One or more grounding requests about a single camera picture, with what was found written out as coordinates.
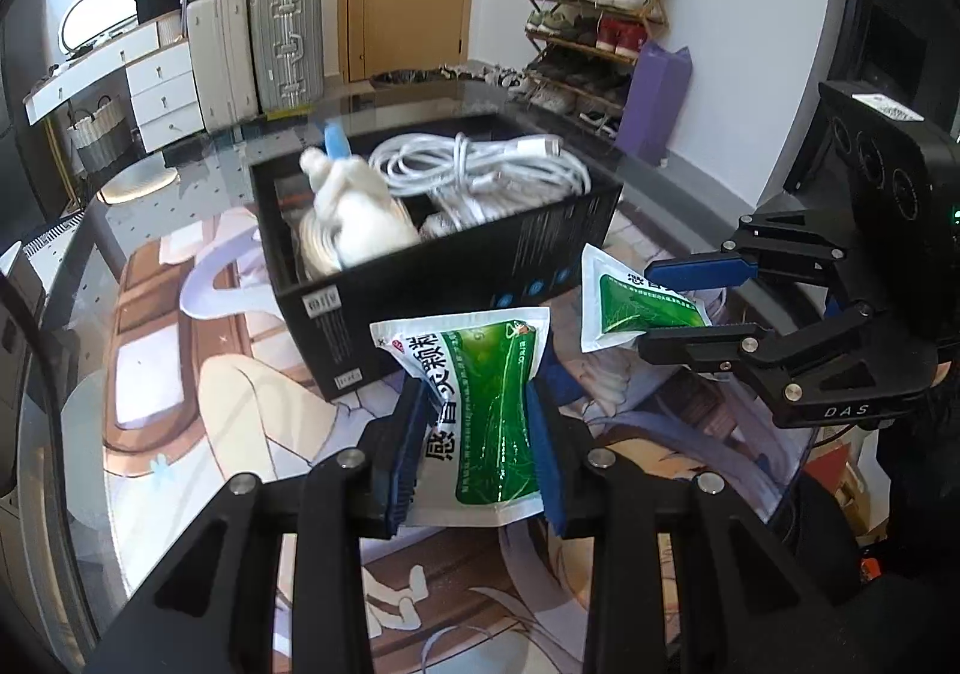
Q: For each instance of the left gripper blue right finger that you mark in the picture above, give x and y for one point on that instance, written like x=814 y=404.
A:
x=553 y=455

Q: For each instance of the black storage box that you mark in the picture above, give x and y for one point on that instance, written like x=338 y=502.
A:
x=519 y=261

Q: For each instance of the bag of cream rope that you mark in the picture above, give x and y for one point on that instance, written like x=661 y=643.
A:
x=318 y=246

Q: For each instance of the wooden shoe rack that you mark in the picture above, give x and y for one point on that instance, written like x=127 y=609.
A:
x=586 y=52

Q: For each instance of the woven laundry basket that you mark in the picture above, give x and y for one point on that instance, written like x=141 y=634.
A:
x=101 y=137

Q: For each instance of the silver suitcase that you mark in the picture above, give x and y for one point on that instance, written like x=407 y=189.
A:
x=287 y=50

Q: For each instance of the white blue plush toy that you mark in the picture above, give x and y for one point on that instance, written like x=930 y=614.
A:
x=345 y=187

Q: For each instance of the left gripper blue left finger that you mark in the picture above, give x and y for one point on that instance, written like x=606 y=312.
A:
x=399 y=451

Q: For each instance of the purple paper bag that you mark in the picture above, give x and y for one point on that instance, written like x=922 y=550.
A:
x=657 y=92

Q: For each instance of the white vanity desk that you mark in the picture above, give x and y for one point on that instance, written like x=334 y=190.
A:
x=153 y=65

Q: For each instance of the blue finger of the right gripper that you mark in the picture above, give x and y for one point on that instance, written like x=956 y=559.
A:
x=711 y=349
x=702 y=271

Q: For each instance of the oval vanity mirror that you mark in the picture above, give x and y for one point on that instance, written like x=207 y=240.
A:
x=86 y=20

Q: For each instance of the white suitcase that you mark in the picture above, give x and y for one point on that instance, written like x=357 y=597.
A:
x=220 y=49

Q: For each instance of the green medicine sachet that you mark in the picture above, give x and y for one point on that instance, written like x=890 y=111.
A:
x=618 y=304
x=475 y=467

